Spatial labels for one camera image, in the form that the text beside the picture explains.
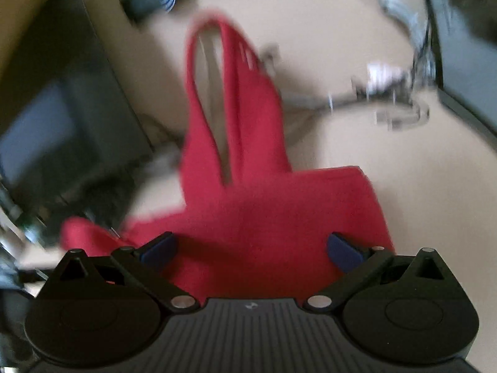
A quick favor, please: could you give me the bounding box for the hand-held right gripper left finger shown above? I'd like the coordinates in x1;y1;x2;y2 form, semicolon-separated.
54;232;197;315

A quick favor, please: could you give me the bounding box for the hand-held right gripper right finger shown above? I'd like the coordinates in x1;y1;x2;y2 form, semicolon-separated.
302;232;448;313

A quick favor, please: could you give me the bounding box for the red fleece garment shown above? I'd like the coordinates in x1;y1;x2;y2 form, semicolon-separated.
60;15;397;300

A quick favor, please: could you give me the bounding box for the dark monitor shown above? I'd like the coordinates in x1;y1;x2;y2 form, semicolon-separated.
0;0;158;237

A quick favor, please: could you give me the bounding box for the glass-sided computer case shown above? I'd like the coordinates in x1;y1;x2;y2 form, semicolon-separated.
418;0;497;146

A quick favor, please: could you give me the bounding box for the black cable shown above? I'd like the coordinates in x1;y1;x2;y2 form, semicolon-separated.
283;81;431;130

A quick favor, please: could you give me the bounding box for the white cable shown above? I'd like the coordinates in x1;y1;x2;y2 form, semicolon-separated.
367;0;433;53

